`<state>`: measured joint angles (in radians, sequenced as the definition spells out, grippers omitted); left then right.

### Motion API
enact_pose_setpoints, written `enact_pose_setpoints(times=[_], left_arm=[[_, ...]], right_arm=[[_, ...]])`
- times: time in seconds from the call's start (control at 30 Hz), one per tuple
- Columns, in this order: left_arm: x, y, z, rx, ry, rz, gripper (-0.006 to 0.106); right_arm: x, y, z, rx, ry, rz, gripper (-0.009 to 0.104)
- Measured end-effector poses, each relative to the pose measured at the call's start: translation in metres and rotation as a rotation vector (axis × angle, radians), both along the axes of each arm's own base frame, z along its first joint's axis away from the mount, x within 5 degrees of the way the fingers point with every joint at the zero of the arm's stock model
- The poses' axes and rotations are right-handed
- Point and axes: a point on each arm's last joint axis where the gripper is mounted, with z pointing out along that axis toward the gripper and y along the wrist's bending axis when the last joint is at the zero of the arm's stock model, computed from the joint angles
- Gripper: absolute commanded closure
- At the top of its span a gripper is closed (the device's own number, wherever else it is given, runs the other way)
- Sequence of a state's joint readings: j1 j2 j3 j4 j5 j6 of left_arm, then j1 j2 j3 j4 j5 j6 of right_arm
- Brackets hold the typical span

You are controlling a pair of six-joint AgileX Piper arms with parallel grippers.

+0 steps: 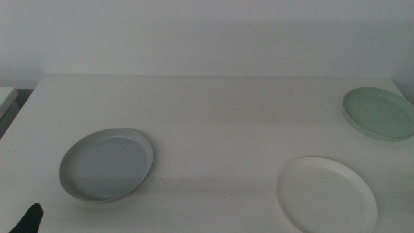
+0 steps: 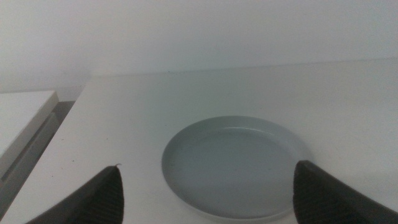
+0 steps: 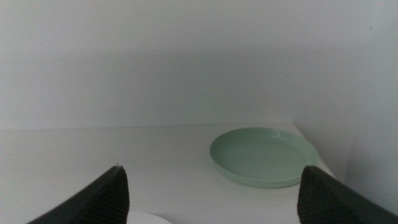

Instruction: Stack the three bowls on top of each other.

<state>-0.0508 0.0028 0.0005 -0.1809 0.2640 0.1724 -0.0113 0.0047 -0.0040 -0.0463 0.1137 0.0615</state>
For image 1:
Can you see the green shallow bowl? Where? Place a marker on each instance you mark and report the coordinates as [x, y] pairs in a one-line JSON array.
[[380, 113]]

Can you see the grey shallow bowl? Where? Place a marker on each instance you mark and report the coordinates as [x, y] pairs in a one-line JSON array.
[[103, 165]]

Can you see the white shallow bowl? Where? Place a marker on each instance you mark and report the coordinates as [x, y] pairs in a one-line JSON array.
[[323, 197]]

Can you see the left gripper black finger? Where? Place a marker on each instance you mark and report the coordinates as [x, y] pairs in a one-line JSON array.
[[30, 220]]

